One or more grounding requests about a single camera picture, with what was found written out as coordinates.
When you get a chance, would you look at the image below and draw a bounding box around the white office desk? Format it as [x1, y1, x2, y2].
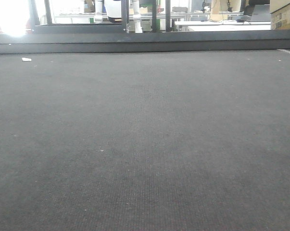
[175, 20, 271, 32]

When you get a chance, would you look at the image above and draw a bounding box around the white humanoid robot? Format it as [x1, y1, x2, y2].
[94, 0, 143, 33]

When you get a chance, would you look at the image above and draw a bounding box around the grey laptop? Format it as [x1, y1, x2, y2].
[237, 4, 271, 23]

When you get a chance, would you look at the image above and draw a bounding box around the cardboard box right background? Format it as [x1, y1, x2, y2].
[270, 0, 290, 30]

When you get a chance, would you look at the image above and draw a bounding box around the black metal frame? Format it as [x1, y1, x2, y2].
[28, 0, 159, 34]

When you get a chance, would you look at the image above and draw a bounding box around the black raised table rail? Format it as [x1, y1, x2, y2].
[0, 30, 290, 54]

